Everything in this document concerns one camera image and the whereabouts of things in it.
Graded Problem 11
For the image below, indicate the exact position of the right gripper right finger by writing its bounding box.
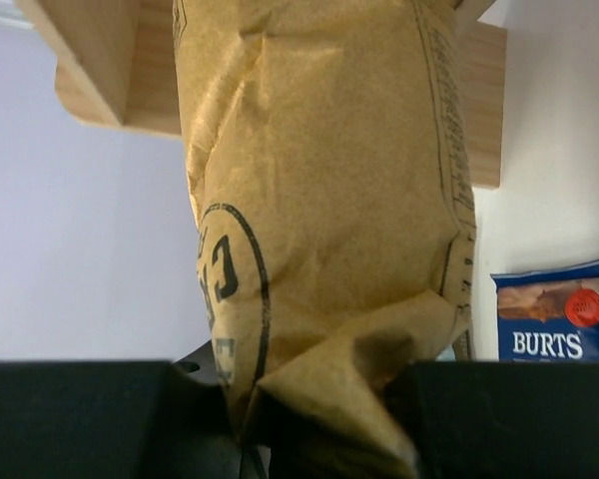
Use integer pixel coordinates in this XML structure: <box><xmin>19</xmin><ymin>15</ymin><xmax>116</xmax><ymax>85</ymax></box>
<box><xmin>403</xmin><ymin>362</ymin><xmax>599</xmax><ymax>478</ymax></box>

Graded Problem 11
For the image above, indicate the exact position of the tan kettle chips bag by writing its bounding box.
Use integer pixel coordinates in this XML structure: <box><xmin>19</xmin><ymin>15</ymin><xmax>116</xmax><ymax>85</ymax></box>
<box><xmin>173</xmin><ymin>1</ymin><xmax>476</xmax><ymax>478</ymax></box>

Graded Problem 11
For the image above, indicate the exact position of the middle blue Burts chips bag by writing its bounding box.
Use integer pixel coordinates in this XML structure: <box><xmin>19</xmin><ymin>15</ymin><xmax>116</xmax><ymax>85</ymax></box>
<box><xmin>492</xmin><ymin>259</ymin><xmax>599</xmax><ymax>362</ymax></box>

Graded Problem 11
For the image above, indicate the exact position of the wooden two-tier shelf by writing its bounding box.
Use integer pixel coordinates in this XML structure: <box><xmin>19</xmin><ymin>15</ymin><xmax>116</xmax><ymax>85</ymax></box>
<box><xmin>16</xmin><ymin>1</ymin><xmax>507</xmax><ymax>189</ymax></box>

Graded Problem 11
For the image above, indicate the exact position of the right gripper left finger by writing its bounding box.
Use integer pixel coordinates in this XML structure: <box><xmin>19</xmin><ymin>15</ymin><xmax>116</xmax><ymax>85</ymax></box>
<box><xmin>0</xmin><ymin>361</ymin><xmax>240</xmax><ymax>478</ymax></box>

